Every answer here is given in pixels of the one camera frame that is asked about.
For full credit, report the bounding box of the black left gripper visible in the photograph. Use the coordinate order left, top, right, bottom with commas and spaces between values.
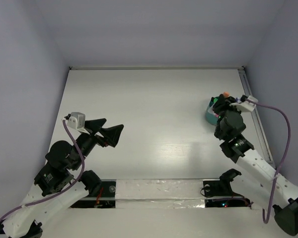
72, 118, 125, 169

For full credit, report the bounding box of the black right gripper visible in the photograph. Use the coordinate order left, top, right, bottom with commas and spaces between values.
213, 94, 244, 137

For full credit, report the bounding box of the orange tip clear pencil case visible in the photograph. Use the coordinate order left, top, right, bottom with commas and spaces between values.
223, 92, 230, 98

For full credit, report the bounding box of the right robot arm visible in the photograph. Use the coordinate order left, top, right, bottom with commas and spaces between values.
208, 93, 298, 236

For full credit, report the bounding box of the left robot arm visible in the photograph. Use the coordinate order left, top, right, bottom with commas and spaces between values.
0, 113, 124, 238

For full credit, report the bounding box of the teal round organizer container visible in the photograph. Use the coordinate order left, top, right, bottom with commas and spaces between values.
205, 97, 218, 125

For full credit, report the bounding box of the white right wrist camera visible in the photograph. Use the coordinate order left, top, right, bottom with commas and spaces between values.
230, 95, 258, 113

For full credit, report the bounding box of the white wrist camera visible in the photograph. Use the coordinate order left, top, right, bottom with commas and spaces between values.
230, 95, 258, 113
64, 112, 88, 133

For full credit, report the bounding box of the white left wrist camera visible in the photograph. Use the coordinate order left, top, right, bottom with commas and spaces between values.
64, 112, 88, 133

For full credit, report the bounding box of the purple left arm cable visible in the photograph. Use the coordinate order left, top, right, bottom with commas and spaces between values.
0, 119, 85, 238

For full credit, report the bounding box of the aluminium rail right edge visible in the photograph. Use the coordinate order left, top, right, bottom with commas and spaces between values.
238, 66, 275, 167

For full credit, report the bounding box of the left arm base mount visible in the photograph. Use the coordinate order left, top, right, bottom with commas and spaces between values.
70, 180, 116, 209

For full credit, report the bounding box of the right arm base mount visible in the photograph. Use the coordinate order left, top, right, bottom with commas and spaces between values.
200, 169, 253, 208

